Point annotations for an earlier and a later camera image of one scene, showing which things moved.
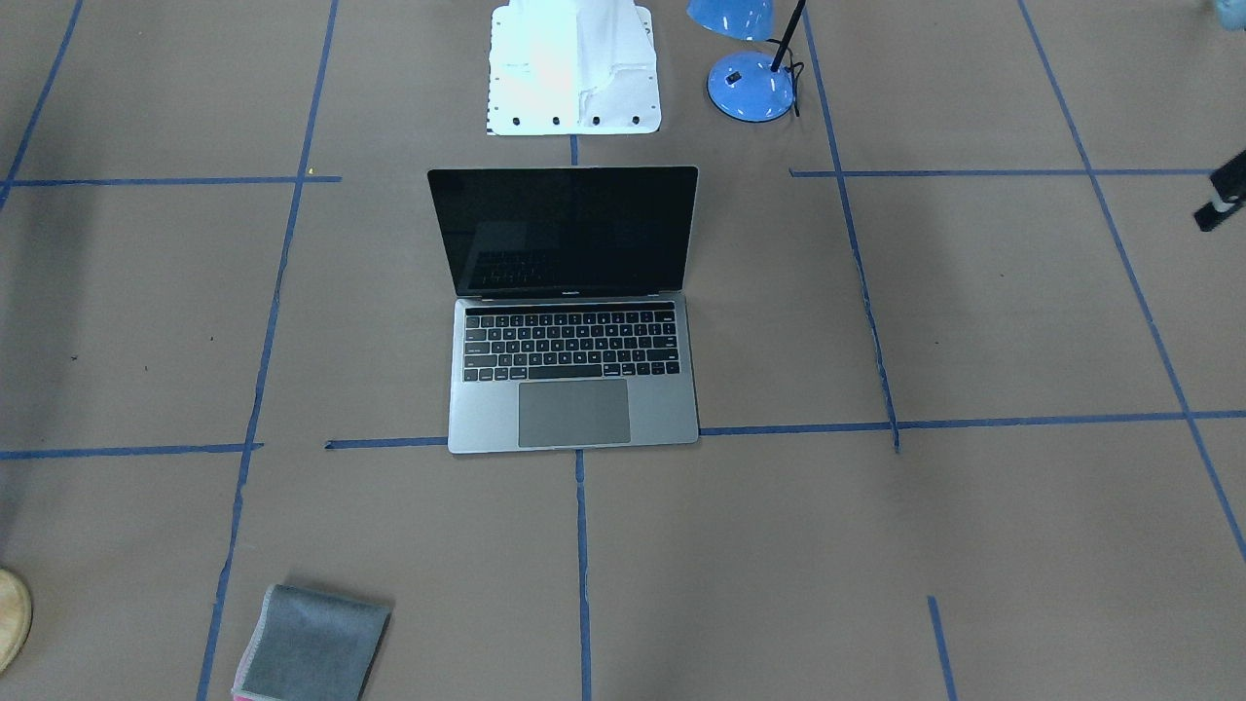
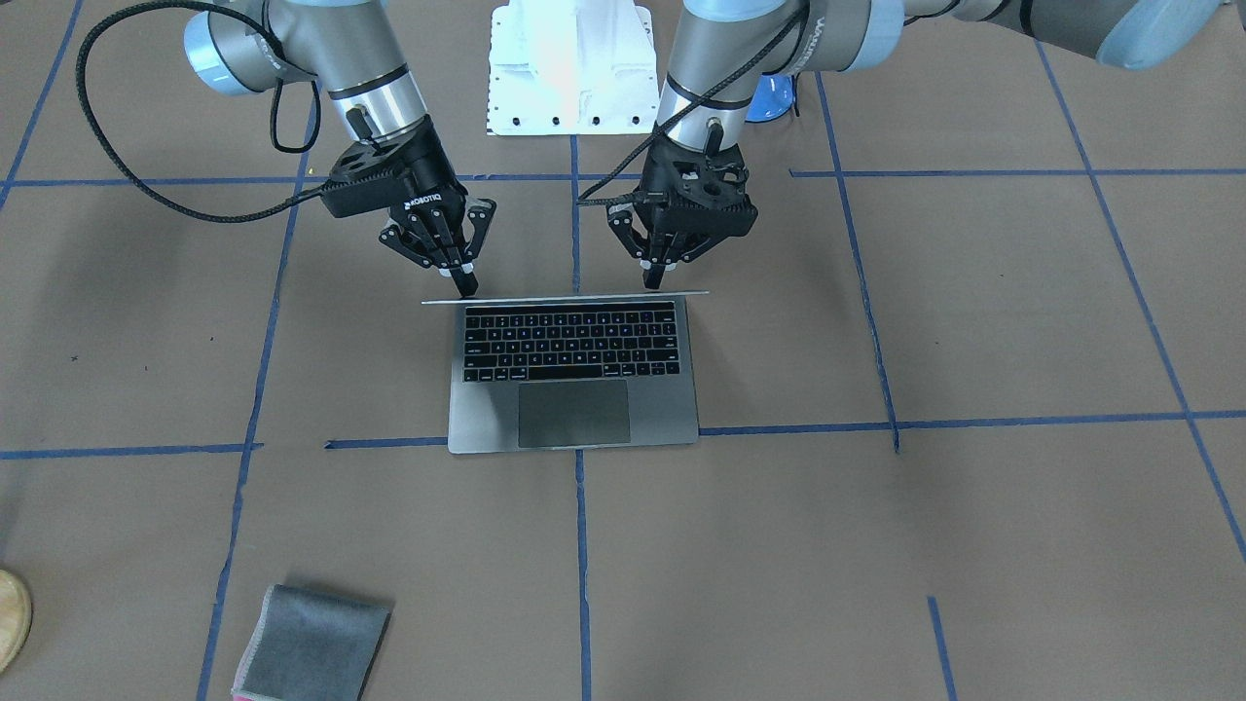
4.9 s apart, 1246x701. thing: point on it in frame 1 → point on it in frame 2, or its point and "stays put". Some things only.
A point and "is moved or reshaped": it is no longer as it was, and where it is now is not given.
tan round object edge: x=16 y=616 stays put
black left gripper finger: x=1229 y=183 → x=698 y=196
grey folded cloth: x=309 y=645 stays put
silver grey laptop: x=570 y=327 is moved or reshaped
